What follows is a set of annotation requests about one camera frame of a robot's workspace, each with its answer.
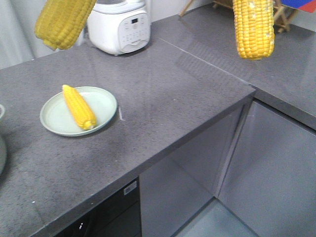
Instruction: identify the yellow corn cob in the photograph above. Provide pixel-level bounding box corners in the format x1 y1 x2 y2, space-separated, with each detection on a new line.
34 0 96 50
62 84 97 130
233 0 275 60

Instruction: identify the light green plate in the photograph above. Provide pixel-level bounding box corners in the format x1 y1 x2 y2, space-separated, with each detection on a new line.
39 86 118 137

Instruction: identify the black disinfection cabinet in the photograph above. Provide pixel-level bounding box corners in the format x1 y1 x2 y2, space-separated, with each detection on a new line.
56 178 142 237

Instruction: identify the green electric cooking pot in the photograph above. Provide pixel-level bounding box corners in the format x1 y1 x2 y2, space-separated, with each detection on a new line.
0 105 7 175

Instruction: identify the grey curtain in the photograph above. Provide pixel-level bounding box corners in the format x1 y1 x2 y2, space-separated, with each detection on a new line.
0 0 53 69

